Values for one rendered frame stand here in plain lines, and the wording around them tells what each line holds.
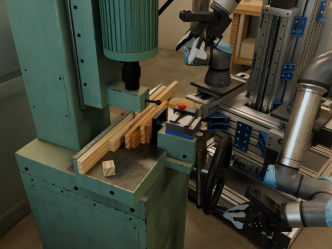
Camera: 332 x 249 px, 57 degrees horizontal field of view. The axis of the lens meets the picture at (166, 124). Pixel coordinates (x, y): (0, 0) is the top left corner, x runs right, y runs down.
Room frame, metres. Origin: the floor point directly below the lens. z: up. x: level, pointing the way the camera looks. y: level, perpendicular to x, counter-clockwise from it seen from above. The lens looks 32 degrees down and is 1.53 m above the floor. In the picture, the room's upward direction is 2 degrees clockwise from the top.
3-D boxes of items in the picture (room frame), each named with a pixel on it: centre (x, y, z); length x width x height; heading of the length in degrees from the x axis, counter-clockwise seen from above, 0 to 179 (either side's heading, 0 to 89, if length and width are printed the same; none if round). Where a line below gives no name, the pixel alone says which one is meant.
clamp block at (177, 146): (0.89, -0.06, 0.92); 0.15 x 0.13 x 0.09; 156
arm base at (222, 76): (1.61, -0.29, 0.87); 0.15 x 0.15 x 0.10
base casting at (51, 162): (1.01, 0.23, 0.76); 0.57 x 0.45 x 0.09; 66
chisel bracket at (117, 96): (0.97, 0.14, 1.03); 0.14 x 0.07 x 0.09; 66
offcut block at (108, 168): (0.72, 0.17, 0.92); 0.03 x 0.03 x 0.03; 18
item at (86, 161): (0.98, 0.13, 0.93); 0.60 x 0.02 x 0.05; 156
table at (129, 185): (0.93, 0.02, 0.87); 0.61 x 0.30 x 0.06; 156
